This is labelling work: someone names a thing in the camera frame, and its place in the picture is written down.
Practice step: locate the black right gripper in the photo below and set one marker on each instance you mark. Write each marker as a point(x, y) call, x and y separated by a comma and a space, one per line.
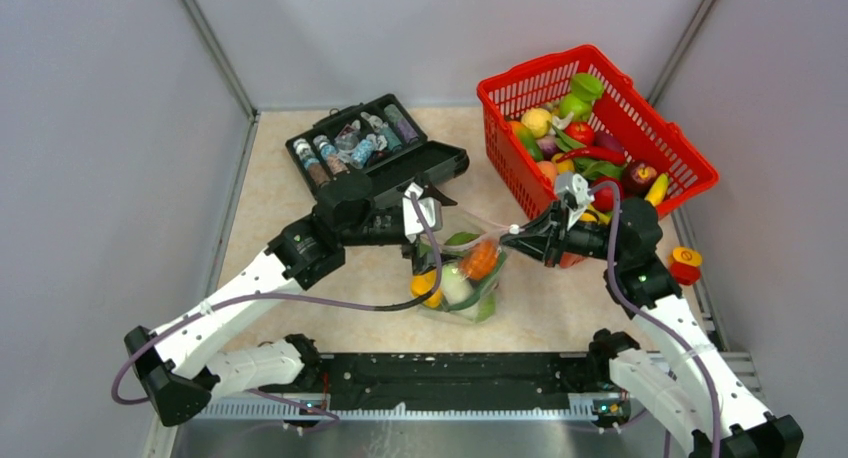
point(546, 237)

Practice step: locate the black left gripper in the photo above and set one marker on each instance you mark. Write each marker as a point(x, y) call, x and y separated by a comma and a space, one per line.
point(431, 191)

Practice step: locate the orange pumpkin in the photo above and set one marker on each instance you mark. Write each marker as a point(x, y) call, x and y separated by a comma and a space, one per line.
point(481, 260)

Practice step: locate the clear zip top bag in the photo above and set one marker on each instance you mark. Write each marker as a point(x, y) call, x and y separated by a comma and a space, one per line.
point(456, 219)

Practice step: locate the white radish with leaves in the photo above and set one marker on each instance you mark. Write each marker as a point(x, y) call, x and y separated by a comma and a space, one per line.
point(460, 292)

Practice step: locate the yellow bell pepper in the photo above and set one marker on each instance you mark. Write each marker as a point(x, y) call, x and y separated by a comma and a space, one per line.
point(422, 284)

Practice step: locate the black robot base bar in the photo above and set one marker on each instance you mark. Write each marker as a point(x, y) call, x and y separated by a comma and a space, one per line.
point(461, 382)

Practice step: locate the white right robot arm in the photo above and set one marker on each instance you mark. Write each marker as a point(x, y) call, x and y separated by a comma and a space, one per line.
point(699, 399)

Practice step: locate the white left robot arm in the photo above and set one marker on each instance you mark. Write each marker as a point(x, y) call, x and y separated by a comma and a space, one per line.
point(180, 367)

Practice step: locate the black poker chip case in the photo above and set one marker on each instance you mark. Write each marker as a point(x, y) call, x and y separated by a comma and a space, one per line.
point(363, 157)

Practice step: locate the orange mango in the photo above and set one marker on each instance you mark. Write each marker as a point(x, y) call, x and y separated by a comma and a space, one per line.
point(527, 140)

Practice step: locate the red chili pepper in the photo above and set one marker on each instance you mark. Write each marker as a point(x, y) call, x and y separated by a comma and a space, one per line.
point(596, 153)

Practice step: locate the red tomato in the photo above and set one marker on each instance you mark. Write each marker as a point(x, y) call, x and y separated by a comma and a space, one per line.
point(581, 132)

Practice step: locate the yellow lemon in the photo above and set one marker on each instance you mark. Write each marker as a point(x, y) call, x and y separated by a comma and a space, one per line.
point(538, 121)

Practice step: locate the red apple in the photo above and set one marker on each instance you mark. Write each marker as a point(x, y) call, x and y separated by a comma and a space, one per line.
point(637, 177)

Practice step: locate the yellow banana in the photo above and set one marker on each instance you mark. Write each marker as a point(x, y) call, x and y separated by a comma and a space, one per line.
point(658, 190)

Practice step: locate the red plastic basket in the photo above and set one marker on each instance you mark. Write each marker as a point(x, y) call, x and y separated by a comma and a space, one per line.
point(623, 121)

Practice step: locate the red yellow emergency button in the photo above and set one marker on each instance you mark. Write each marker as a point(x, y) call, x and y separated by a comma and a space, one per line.
point(685, 265)

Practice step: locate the light green pepper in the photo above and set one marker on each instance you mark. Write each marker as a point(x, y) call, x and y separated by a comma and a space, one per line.
point(577, 104)

